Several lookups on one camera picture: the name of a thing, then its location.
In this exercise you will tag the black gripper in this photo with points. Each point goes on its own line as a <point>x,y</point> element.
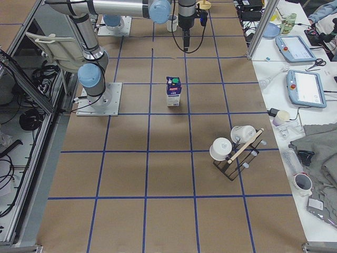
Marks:
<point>185,22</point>

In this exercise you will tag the white HOME mug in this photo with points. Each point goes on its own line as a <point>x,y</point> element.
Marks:
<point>172,23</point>

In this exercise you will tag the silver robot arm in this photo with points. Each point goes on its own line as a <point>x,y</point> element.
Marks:
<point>158,11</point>
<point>113,22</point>

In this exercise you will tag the blue white milk carton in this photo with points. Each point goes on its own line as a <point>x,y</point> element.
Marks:
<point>173,91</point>

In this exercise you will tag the white purple cup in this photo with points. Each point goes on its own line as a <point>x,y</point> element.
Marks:
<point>281,118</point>

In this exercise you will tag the wooden mug tree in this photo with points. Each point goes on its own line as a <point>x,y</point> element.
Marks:
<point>204,5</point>

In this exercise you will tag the light bulb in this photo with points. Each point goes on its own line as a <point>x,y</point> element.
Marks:
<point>266,81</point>

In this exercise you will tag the far teach pendant tablet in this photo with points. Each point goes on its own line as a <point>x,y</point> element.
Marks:
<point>294,49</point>

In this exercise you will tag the teach pendant tablet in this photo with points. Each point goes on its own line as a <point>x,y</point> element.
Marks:
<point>294,49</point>
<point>305,88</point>

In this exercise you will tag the white mug on rack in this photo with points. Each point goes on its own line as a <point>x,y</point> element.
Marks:
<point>242,134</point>
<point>220,149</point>

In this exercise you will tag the grey office chair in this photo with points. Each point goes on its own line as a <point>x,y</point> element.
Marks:
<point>64,51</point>

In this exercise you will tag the near teach pendant tablet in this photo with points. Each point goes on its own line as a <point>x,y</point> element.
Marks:
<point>305,88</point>

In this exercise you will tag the wooden rack rod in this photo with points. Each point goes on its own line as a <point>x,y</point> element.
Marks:
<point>250,141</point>

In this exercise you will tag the black scissors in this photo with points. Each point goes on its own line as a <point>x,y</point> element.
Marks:
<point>318,62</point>

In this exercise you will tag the grey cloth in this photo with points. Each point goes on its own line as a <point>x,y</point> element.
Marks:
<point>317,153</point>

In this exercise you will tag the white red rimmed mug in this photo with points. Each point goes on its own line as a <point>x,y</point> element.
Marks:
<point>302,184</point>

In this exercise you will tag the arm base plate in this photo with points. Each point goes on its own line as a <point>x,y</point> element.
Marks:
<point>108,104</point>
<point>102,30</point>

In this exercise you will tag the aluminium frame post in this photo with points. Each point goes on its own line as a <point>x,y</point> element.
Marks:
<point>269,10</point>

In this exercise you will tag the black wire mug rack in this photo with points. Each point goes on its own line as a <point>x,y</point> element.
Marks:
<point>238,159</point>

